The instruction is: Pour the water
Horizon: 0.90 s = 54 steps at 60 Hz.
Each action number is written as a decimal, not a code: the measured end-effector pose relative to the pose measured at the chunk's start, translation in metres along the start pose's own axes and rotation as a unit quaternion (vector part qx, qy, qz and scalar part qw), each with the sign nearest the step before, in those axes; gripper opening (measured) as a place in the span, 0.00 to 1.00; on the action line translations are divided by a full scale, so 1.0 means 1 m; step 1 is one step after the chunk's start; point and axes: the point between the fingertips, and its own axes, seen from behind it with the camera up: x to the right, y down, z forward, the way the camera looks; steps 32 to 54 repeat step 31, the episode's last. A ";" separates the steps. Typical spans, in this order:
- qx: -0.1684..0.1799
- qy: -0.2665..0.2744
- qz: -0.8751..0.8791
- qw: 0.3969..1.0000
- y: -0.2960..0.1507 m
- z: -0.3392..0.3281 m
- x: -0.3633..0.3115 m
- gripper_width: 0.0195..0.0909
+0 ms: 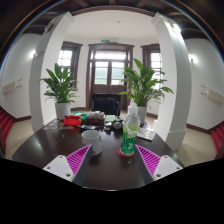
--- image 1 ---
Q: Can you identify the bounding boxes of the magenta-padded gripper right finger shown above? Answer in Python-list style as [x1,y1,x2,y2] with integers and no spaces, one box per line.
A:
[133,143,184,187]

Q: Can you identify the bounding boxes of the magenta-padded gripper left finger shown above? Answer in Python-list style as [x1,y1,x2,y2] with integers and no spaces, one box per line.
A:
[42,143,95,187]

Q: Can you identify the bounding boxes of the clear green-labelled drink bottle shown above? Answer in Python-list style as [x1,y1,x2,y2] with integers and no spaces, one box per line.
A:
[119,102,142,157]

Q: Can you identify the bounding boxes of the white cup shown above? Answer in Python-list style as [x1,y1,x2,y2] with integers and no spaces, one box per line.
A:
[81,129,103,157]

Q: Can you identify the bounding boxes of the printed magazine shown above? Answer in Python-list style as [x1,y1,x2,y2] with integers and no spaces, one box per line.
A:
[136,125,157,142]

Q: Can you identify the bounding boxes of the red box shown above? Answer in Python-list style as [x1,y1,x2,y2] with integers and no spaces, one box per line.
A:
[63,114,83,127]

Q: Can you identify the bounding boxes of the green plant in white pot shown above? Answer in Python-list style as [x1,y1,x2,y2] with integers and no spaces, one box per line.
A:
[119,58,175,126]
[39,62,81,120]

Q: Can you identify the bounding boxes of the brown tea tray with cups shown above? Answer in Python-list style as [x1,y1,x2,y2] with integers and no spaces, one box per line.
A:
[84,111,106,127]

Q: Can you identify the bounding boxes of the black chair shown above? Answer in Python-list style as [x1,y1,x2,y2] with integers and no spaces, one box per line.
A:
[91,93,123,117]

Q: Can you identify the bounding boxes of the white square pillar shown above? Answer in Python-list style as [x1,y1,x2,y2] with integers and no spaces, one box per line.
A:
[28,11,76,133]
[151,12,193,152]

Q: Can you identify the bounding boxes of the brown wooden glazed door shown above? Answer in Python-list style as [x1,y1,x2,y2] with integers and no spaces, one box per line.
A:
[85,42,135,111]

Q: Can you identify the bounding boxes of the brown-framed window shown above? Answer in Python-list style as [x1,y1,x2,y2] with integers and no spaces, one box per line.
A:
[56,41,83,89]
[141,43,164,81]

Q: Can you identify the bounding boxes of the white wall-mounted unit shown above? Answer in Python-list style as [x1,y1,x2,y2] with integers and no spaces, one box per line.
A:
[2,78,24,95]
[200,84,224,105]

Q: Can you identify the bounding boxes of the glowing wall lamp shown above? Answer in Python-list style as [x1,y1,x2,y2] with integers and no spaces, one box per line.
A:
[188,54,198,65]
[28,49,38,60]

